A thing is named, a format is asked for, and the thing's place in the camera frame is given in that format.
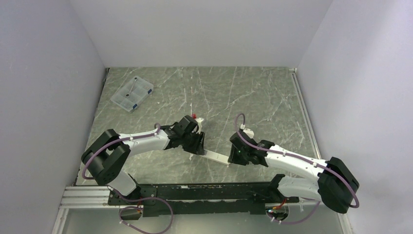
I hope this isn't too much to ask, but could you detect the clear plastic organizer box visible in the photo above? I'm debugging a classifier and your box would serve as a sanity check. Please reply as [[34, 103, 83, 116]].
[[110, 76, 154, 113]]

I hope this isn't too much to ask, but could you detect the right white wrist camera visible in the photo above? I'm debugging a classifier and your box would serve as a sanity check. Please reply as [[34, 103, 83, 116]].
[[243, 128, 254, 138]]

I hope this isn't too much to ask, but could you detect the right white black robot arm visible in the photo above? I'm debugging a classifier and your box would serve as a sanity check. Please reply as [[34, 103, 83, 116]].
[[228, 130, 359, 214]]

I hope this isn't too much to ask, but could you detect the white remote control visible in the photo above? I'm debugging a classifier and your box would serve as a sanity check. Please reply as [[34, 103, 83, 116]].
[[201, 150, 230, 166]]

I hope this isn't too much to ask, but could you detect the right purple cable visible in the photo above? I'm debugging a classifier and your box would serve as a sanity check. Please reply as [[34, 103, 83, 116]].
[[234, 113, 360, 226]]

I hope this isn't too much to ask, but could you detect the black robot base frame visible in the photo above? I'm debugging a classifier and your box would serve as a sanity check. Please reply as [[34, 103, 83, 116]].
[[108, 182, 299, 217]]

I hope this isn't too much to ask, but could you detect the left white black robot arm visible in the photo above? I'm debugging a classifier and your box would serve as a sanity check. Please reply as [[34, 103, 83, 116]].
[[81, 115, 205, 205]]

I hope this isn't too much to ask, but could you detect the purple cable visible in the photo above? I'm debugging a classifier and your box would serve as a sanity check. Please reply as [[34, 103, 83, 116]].
[[110, 187, 175, 234], [234, 113, 360, 226]]

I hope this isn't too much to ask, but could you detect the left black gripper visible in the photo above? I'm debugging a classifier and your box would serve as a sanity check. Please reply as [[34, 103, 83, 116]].
[[181, 130, 205, 156]]

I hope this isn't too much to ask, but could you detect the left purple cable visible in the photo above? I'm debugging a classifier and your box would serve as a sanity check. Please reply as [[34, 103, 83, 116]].
[[110, 187, 175, 234]]

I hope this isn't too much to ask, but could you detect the aluminium rail right edge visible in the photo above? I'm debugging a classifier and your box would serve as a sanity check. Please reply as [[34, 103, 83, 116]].
[[288, 68, 322, 159]]

